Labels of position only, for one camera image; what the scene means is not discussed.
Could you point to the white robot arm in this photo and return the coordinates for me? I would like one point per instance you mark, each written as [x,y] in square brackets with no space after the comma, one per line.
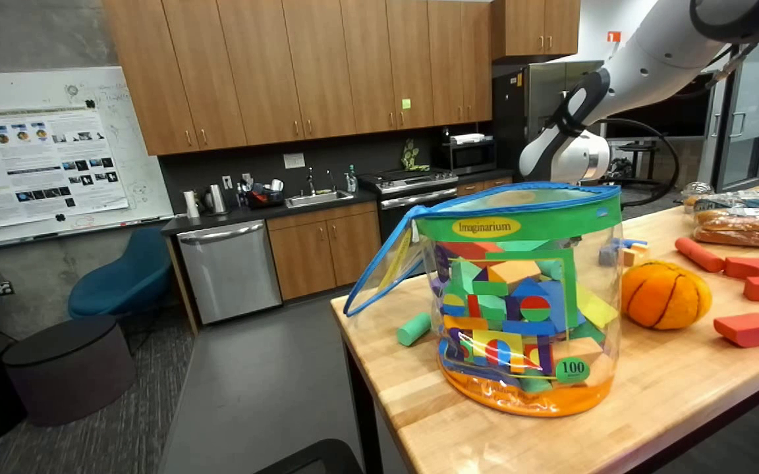
[670,48]

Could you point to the clear plastic toy basket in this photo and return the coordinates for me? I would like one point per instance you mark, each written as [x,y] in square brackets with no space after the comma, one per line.
[526,291]

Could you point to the kitchen stove oven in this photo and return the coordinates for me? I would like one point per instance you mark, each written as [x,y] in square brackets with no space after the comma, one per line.
[403,190]

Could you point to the lower wooden cabinets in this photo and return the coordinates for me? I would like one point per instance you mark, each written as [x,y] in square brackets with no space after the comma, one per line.
[325,247]

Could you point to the wooden cabinets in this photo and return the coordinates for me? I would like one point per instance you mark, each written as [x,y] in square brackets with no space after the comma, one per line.
[325,247]
[213,73]

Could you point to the green foam cylinder on table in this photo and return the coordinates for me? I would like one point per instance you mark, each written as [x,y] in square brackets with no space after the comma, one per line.
[416,329]

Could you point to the black microwave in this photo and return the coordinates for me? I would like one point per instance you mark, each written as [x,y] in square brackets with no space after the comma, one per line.
[467,150]

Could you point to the stainless dishwasher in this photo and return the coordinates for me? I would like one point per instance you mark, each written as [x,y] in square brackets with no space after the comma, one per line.
[231,268]

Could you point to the stainless refrigerator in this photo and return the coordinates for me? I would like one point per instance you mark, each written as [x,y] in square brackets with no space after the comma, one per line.
[526,98]

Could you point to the upper wooden cabinets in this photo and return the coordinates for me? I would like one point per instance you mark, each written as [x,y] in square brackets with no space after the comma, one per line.
[213,73]

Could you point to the blue lounge chair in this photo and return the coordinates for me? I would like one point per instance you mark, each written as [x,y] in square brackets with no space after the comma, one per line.
[130,283]

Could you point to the orange plush basketball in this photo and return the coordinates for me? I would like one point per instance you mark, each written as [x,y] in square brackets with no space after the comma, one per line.
[665,294]

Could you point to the red foam cylinder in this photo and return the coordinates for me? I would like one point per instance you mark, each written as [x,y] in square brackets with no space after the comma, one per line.
[696,254]

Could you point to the whiteboard with posters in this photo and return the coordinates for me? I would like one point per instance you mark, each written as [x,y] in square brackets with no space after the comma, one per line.
[72,155]

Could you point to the dark round ottoman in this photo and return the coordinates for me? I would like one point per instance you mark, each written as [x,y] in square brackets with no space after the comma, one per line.
[69,368]

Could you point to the bagged bread loaf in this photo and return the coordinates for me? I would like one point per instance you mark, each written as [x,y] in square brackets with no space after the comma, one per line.
[729,226]

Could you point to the small red foam block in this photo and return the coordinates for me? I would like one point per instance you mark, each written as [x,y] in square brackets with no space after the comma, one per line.
[740,329]

